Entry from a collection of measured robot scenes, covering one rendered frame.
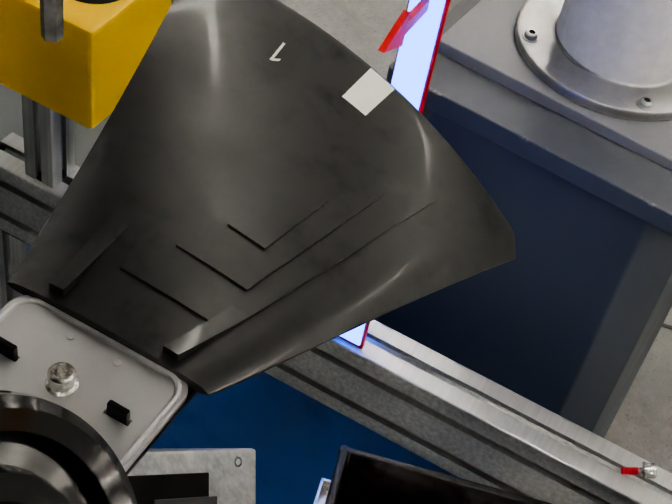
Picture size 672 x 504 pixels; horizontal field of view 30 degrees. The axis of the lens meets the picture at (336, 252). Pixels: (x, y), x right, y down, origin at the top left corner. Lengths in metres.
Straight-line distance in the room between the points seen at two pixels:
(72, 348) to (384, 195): 0.18
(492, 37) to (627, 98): 0.13
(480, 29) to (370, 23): 1.60
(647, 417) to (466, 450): 1.18
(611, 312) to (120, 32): 0.52
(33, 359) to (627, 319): 0.75
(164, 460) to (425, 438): 0.36
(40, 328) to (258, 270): 0.10
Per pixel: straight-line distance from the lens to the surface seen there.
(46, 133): 1.03
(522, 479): 0.98
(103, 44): 0.89
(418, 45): 0.77
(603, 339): 1.20
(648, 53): 1.11
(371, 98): 0.67
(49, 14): 0.39
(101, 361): 0.53
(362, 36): 2.71
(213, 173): 0.60
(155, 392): 0.52
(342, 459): 0.88
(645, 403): 2.17
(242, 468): 0.72
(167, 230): 0.57
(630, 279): 1.14
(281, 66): 0.66
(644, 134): 1.10
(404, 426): 1.00
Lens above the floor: 1.60
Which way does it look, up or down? 46 degrees down
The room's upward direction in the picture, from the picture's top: 12 degrees clockwise
